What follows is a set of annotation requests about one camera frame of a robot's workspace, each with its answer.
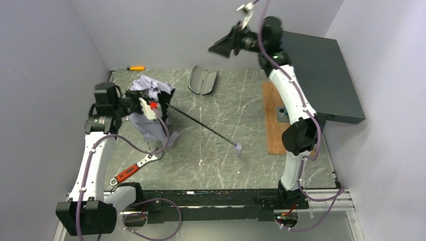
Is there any black grey zippered case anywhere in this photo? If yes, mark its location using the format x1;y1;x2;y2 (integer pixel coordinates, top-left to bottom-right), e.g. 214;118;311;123
188;65;218;95

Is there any lilac folding umbrella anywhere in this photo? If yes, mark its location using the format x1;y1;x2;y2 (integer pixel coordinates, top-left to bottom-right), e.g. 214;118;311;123
130;74;242;152

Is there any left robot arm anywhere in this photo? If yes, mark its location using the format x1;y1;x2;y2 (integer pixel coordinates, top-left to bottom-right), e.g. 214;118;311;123
55;82;145;240

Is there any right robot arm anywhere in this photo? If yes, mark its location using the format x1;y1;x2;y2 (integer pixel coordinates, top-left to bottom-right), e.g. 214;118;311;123
208;17;326;201

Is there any dark teal flat box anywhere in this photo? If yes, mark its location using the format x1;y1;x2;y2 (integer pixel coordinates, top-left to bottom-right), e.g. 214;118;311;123
282;31;366;124

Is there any brown wooden board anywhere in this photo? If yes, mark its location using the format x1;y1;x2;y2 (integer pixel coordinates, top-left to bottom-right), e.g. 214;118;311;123
262;81;290;155

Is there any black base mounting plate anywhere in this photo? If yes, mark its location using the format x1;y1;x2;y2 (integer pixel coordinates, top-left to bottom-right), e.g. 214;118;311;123
135;188;309;224

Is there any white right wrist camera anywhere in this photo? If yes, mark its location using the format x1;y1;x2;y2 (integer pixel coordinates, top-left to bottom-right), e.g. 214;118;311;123
237;2;254;30

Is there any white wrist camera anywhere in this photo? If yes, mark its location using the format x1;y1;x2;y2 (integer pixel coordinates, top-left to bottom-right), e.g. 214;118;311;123
237;2;254;30
139;98;162;121

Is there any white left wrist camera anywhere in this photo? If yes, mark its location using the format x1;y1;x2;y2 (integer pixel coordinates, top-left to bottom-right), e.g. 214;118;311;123
139;98;162;121

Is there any orange handled tool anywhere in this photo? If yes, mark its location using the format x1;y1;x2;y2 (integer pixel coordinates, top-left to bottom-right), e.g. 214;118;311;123
127;66;145;71

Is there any red handled adjustable wrench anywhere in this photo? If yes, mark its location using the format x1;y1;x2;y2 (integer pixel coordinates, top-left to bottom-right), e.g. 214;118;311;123
110;152;164;187

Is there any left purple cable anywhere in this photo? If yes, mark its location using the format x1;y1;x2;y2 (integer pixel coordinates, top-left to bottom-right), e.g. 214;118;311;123
75;108;183;241

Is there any metal bracket on board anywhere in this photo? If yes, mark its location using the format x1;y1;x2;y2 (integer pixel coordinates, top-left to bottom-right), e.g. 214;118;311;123
275;106;290;123

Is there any aluminium frame rail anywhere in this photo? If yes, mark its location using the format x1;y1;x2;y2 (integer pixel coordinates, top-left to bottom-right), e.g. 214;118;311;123
53;189;364;241

